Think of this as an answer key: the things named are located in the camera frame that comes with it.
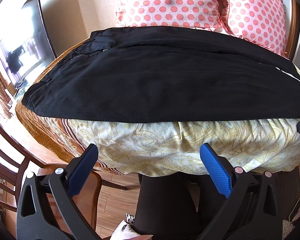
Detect pink polka dot pillow right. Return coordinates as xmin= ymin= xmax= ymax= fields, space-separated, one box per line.
xmin=221 ymin=0 xmax=286 ymax=57

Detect pink polka dot pillow left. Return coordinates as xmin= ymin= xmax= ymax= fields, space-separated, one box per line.
xmin=116 ymin=0 xmax=225 ymax=33

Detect black pants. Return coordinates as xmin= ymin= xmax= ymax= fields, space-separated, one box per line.
xmin=22 ymin=26 xmax=300 ymax=123

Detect wooden headboard frame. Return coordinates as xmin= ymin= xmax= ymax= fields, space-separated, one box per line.
xmin=257 ymin=0 xmax=300 ymax=63

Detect dark wooden chair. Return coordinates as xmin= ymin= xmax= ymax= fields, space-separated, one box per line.
xmin=0 ymin=125 xmax=127 ymax=239

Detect black television screen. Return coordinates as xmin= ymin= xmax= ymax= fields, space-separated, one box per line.
xmin=0 ymin=0 xmax=56 ymax=89

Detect pink polka dot pillow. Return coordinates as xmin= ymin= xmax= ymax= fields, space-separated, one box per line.
xmin=116 ymin=0 xmax=225 ymax=33
xmin=221 ymin=0 xmax=286 ymax=57

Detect cream patterned bed quilt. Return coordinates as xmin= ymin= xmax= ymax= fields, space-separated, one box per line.
xmin=62 ymin=119 xmax=300 ymax=177

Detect orange brown bed sheet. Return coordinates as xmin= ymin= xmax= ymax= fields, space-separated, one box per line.
xmin=14 ymin=41 xmax=96 ymax=165

